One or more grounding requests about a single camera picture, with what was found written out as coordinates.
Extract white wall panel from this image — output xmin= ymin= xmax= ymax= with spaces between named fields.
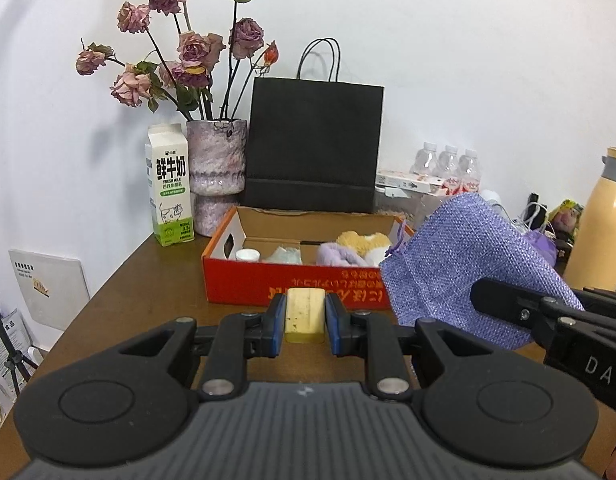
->
xmin=8 ymin=249 xmax=91 ymax=332

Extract clear water bottle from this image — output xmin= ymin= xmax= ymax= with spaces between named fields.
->
xmin=438 ymin=145 xmax=461 ymax=181
xmin=412 ymin=142 xmax=441 ymax=177
xmin=458 ymin=149 xmax=484 ymax=195

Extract flat white carton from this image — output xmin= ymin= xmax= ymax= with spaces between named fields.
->
xmin=377 ymin=170 xmax=451 ymax=196

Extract purple tissue pack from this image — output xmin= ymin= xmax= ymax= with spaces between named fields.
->
xmin=524 ymin=230 xmax=557 ymax=262

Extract orange cardboard box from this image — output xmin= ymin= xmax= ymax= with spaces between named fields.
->
xmin=202 ymin=206 xmax=417 ymax=311

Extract purple fluffy wristband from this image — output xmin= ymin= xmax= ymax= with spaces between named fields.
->
xmin=316 ymin=242 xmax=359 ymax=267

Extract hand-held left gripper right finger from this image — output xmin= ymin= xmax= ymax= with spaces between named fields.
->
xmin=326 ymin=293 xmax=509 ymax=402

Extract yellow thermos jug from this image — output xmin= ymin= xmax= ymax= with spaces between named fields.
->
xmin=564 ymin=147 xmax=616 ymax=292

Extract yellow rectangular block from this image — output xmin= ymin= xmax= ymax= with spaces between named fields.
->
xmin=285 ymin=288 xmax=327 ymax=345

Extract white green milk carton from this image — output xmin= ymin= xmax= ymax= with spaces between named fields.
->
xmin=145 ymin=124 xmax=195 ymax=247

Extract clear container of seeds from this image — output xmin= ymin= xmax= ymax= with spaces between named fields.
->
xmin=375 ymin=189 xmax=446 ymax=228

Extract white charging cables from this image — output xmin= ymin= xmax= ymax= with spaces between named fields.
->
xmin=510 ymin=203 xmax=556 ymax=235

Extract dried pink rose bouquet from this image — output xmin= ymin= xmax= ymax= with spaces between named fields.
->
xmin=76 ymin=0 xmax=279 ymax=122

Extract black studio light stand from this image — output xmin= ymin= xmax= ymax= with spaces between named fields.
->
xmin=0 ymin=285 xmax=39 ymax=397

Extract purple mottled vase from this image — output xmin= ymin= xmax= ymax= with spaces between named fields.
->
xmin=186 ymin=119 xmax=247 ymax=237

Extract purple woven drawstring pouch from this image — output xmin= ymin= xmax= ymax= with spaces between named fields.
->
xmin=379 ymin=194 xmax=586 ymax=350

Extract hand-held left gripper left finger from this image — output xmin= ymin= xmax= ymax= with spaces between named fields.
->
xmin=105 ymin=293 xmax=289 ymax=402

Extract iridescent wrapper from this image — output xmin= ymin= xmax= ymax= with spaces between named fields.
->
xmin=263 ymin=245 xmax=303 ymax=264

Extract colourful snack packet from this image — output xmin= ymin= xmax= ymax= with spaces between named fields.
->
xmin=548 ymin=200 xmax=585 ymax=235

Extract black paper bag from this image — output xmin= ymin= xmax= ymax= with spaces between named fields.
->
xmin=240 ymin=38 xmax=385 ymax=215

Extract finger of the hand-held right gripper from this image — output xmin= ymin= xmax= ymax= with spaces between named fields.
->
xmin=470 ymin=279 xmax=589 ymax=349

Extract white and yellow plush toy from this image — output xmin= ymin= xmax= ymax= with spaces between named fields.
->
xmin=336 ymin=231 xmax=393 ymax=267

